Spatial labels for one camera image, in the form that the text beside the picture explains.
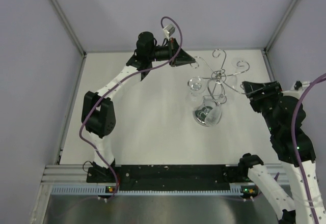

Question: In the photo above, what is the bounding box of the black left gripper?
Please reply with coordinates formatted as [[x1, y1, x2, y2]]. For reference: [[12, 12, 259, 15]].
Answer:
[[148, 37, 195, 67]]

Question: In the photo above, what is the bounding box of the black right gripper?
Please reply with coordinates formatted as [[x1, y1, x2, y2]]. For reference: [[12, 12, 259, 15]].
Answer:
[[241, 79, 282, 133]]

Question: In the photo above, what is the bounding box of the ribbed clear flute glass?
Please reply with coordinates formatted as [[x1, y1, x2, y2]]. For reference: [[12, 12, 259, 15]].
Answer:
[[203, 96, 222, 127]]

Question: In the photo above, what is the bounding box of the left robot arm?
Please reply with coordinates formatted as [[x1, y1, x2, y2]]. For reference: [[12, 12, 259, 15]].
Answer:
[[81, 32, 196, 182]]

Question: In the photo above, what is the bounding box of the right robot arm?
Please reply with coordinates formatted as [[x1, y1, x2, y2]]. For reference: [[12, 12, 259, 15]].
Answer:
[[237, 81, 325, 223]]

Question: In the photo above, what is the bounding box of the round clear wine glass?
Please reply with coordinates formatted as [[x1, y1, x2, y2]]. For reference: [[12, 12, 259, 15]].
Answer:
[[186, 76, 206, 108]]

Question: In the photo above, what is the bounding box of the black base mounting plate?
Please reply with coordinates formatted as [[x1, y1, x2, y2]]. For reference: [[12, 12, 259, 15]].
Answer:
[[86, 164, 253, 191]]

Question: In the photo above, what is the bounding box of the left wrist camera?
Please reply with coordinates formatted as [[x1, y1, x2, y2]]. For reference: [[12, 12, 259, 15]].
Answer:
[[162, 24, 176, 39]]

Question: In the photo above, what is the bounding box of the chrome wire glass rack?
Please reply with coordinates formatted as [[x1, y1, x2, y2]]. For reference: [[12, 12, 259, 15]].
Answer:
[[188, 49, 252, 127]]

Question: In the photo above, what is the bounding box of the aluminium frame rail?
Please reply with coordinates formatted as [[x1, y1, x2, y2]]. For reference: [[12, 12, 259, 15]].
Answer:
[[41, 164, 289, 185]]

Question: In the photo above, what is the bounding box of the grey slotted cable duct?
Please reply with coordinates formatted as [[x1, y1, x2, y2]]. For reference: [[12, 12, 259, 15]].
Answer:
[[51, 184, 255, 194]]

